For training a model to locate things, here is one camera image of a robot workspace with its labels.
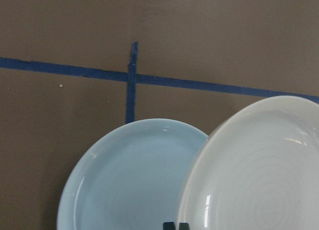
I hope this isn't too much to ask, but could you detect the white ceramic plate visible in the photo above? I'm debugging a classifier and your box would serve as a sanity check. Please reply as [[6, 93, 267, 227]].
[[177, 95, 319, 230]]

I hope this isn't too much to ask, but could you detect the light blue ceramic plate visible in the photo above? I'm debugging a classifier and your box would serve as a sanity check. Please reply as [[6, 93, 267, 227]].
[[56, 118, 210, 230]]

